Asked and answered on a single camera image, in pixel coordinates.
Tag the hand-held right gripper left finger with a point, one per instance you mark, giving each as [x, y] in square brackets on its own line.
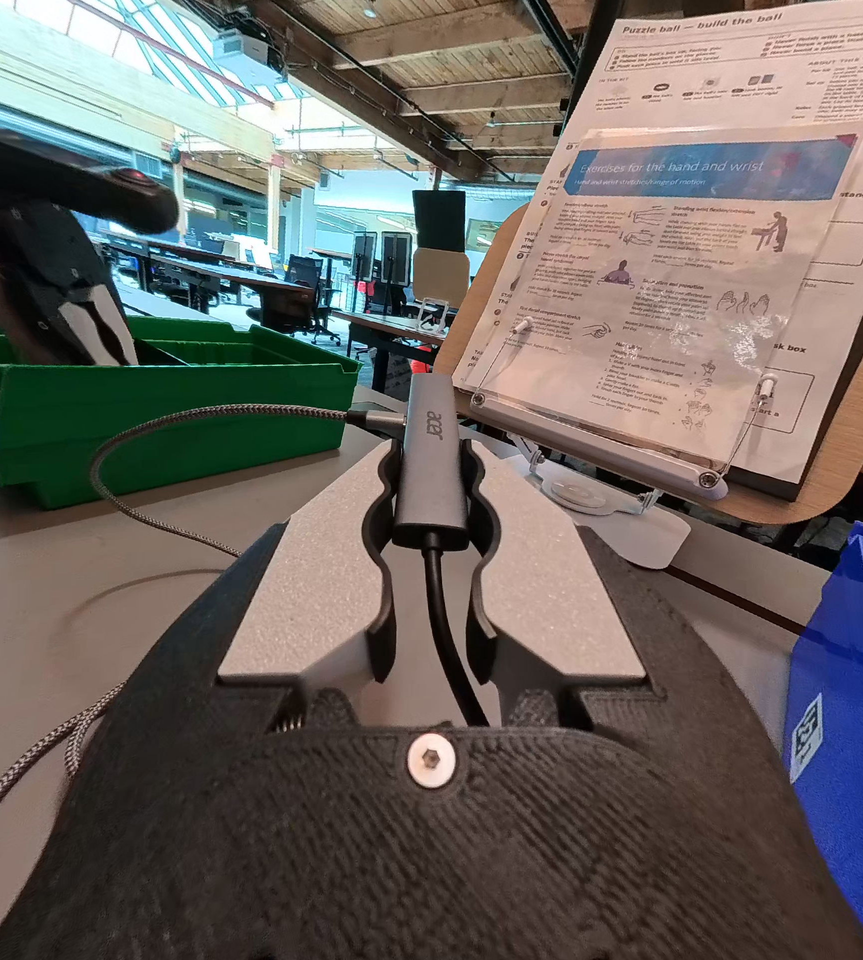
[311, 585]

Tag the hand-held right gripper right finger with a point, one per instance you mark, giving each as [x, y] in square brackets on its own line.
[551, 592]

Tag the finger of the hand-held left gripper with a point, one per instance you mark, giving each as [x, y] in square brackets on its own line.
[116, 330]
[77, 337]

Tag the green plastic bin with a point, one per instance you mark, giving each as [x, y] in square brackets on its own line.
[176, 427]

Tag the grey USB hub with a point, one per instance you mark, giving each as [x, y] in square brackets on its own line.
[431, 465]

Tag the blue plastic bin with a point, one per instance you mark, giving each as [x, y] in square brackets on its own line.
[851, 675]

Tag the long wooden desk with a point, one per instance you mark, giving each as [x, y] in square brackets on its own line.
[251, 281]

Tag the black office chair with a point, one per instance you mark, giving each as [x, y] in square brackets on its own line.
[304, 277]

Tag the orange cone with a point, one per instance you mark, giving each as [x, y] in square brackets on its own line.
[420, 365]

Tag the black monitor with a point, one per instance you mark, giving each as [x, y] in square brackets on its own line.
[364, 255]
[395, 255]

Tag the white desk with black legs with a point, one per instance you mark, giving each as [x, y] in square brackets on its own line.
[379, 322]

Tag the white ceiling heater unit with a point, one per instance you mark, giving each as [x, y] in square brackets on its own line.
[248, 52]

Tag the small wooden document stand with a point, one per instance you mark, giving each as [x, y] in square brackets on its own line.
[439, 277]

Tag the black square panel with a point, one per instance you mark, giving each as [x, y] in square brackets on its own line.
[439, 221]

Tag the white instruction sheet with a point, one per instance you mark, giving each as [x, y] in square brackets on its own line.
[739, 67]

